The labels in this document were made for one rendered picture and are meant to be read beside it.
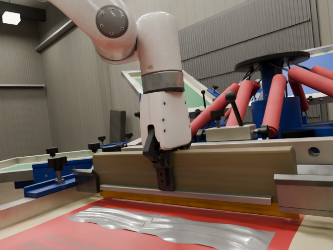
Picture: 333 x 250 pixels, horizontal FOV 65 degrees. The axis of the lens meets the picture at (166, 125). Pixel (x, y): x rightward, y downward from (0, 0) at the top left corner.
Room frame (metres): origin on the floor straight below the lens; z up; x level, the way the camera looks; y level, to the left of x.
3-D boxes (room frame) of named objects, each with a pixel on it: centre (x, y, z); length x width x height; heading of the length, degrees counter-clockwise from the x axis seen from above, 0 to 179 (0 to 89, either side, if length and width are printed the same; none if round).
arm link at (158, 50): (0.48, 0.04, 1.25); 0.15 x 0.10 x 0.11; 99
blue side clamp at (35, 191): (0.66, 0.21, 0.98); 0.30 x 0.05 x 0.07; 145
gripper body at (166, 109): (0.48, 0.00, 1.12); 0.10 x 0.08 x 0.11; 145
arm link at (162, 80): (0.48, -0.01, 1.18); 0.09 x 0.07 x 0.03; 145
